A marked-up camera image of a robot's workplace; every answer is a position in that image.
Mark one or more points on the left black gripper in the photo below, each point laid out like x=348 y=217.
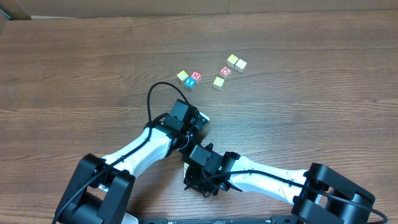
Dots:
x=193 y=137

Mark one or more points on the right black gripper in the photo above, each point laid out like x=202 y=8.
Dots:
x=193 y=181

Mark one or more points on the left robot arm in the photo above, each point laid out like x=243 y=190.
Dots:
x=100 y=187

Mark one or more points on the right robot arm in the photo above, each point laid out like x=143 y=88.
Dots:
x=317 y=195

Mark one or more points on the blue X block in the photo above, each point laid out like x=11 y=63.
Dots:
x=189 y=83

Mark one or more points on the yellow C block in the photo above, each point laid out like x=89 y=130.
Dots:
x=218 y=83

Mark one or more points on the yellow block far left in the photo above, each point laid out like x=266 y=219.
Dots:
x=182 y=76

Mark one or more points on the red M block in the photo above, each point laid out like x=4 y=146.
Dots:
x=197 y=76

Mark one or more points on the red O block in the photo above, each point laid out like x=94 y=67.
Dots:
x=225 y=72

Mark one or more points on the plain wooden block far right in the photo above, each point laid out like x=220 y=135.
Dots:
x=240 y=65

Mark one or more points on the yellow block far right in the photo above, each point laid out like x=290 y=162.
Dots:
x=232 y=60

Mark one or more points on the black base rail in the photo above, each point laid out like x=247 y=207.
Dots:
x=275 y=219

